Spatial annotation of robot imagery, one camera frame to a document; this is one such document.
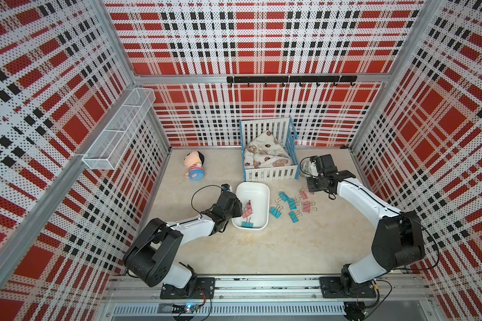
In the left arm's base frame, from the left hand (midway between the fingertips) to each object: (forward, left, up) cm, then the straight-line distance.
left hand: (240, 204), depth 93 cm
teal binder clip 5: (-9, -3, -2) cm, 10 cm away
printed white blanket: (+36, -13, -1) cm, 38 cm away
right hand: (+7, -35, +9) cm, 37 cm away
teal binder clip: (-3, -16, -2) cm, 17 cm away
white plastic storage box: (+5, -7, -3) cm, 9 cm away
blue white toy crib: (+43, -24, +8) cm, 50 cm away
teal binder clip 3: (+2, -26, -3) cm, 26 cm away
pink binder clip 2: (-3, -4, -3) cm, 5 cm away
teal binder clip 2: (+6, -21, -3) cm, 22 cm away
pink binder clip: (0, -32, -3) cm, 32 cm away
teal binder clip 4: (-4, -25, -4) cm, 26 cm away
